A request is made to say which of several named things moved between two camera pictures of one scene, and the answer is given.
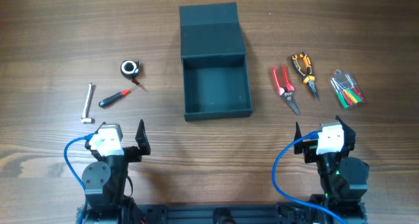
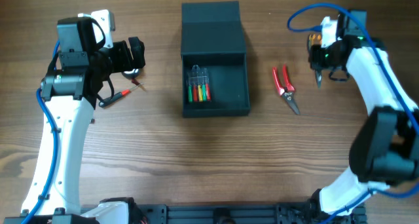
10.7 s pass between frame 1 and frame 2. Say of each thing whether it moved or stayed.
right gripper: moved
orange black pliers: moved
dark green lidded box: stayed
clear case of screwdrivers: moved
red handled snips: stayed
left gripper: moved
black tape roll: stayed
